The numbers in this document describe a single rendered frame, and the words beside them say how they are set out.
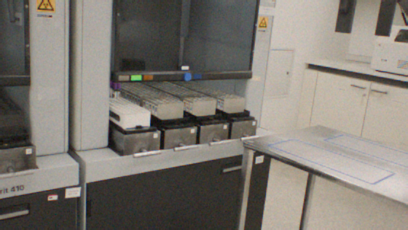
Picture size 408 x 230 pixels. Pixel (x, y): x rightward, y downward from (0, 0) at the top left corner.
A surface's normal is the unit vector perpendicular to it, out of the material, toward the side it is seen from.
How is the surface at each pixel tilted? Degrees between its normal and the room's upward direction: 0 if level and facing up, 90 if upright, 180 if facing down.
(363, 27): 90
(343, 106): 90
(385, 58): 90
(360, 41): 90
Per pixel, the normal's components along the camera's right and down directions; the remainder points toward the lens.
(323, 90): -0.80, 0.07
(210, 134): 0.59, 0.25
